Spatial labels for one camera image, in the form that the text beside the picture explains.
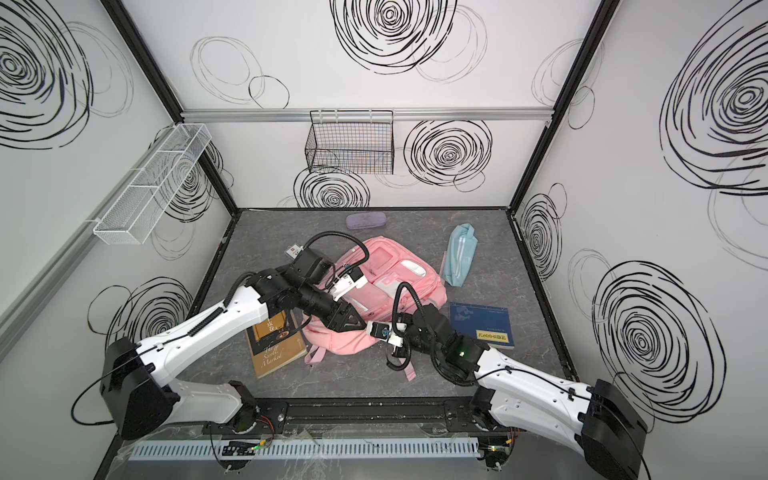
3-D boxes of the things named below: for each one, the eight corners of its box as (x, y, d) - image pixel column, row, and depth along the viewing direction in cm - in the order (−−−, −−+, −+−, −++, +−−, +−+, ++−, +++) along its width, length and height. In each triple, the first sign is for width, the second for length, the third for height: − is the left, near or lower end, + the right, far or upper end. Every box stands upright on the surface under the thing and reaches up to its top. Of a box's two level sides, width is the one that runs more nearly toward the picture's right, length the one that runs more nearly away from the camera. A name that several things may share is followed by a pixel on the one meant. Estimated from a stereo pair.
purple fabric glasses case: (346, 230, 116) (345, 223, 113) (347, 219, 120) (346, 212, 117) (386, 230, 116) (386, 223, 113) (386, 219, 120) (386, 212, 117)
